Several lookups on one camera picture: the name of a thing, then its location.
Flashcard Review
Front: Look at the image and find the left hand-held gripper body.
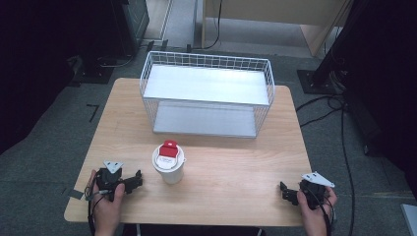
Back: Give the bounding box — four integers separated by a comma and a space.
95, 159, 132, 202

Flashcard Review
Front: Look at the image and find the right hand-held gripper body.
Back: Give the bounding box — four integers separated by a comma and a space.
297, 171, 336, 211

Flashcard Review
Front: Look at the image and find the person's right hand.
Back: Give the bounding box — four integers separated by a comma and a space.
296, 187, 338, 228

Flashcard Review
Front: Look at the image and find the person's left hand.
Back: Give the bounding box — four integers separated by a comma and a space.
89, 168, 127, 226

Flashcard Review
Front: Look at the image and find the white cup with red lid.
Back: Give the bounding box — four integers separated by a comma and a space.
151, 140, 187, 185

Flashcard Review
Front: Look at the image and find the white flat object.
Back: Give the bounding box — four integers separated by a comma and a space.
399, 203, 417, 236

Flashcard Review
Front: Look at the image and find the black floor stand base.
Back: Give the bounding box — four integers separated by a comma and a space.
68, 54, 116, 87

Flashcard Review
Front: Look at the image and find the dark curtain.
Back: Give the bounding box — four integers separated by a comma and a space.
343, 0, 417, 198
0, 0, 114, 155

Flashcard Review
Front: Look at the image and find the black cabinet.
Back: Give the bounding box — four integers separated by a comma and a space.
110, 0, 150, 57

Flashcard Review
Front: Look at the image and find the black metal stand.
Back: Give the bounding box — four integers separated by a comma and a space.
311, 0, 368, 87

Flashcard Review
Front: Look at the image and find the light wooden furniture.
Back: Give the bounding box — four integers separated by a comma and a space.
201, 0, 354, 57

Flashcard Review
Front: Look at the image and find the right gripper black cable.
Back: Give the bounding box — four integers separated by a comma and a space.
308, 186, 336, 236

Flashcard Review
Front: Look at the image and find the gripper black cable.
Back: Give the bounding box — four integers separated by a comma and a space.
308, 186, 336, 236
84, 176, 110, 236

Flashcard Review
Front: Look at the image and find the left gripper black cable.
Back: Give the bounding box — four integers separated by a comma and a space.
84, 176, 110, 236

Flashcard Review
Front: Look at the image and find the long black floor cable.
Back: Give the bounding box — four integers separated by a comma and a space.
339, 97, 357, 236

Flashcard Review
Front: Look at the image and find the looped black floor cable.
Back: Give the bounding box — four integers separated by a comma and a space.
295, 93, 345, 129

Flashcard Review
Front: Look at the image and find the black stand base plate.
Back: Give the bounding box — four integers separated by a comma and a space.
296, 68, 346, 96

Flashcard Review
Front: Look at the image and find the white wire shelf rack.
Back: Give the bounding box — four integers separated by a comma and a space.
139, 50, 276, 140

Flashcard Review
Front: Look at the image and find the thin black hanging cable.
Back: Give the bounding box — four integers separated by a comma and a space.
202, 0, 224, 51

